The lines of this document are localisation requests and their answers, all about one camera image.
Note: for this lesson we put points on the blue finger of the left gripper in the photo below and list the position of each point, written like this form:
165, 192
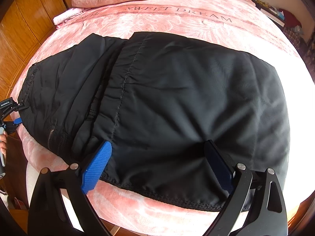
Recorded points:
17, 121

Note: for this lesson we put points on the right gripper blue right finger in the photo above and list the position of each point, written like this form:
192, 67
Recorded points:
267, 213

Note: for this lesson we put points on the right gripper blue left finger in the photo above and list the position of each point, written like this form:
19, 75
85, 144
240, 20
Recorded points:
80, 178

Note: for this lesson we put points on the black padded pants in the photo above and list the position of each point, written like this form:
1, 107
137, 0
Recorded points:
157, 98

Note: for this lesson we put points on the person's left hand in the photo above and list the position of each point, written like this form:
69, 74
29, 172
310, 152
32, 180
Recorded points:
3, 143

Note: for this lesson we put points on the person's light trousers leg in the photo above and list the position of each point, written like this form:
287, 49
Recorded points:
47, 212

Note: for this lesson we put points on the orange wooden wardrobe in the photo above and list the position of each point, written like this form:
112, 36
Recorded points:
25, 25

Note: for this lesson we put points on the white pink folded towel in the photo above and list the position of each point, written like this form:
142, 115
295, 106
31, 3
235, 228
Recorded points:
70, 13

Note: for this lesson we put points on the pink leaf-print bed blanket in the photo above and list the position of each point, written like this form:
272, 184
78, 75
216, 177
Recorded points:
235, 24

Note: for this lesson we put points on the plaid cloth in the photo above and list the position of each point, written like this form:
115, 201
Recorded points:
297, 41

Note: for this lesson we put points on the dark bedside table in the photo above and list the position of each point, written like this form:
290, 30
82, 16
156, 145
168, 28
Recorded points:
272, 13

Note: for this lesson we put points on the dark red garment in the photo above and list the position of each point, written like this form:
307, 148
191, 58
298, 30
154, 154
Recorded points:
290, 21

